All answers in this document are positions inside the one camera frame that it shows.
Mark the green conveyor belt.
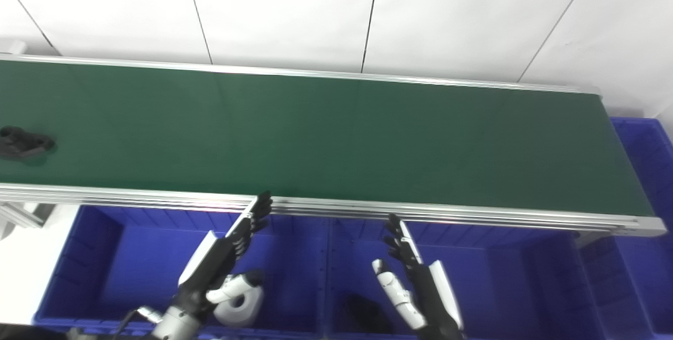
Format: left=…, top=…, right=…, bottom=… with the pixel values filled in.
left=0, top=54, right=667, bottom=236
left=0, top=59, right=655, bottom=217

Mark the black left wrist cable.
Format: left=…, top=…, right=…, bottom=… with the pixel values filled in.
left=113, top=306, right=164, bottom=340

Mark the blue plastic bin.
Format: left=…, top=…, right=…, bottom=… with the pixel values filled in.
left=578, top=117, right=673, bottom=340
left=33, top=204, right=329, bottom=338
left=323, top=217, right=605, bottom=340

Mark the aluminium conveyor support bracket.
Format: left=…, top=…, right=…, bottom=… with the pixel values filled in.
left=0, top=202, right=56, bottom=230

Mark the black flanged part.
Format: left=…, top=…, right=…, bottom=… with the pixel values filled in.
left=0, top=126, right=56, bottom=161

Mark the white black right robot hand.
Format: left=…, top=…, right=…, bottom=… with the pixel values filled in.
left=371, top=213, right=466, bottom=340

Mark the white conveyor end piece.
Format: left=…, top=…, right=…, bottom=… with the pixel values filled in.
left=0, top=40, right=28, bottom=57

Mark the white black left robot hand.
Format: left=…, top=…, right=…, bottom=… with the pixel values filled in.
left=177, top=190, right=274, bottom=322

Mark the white cylindrical part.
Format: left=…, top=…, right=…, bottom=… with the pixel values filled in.
left=213, top=272, right=263, bottom=328

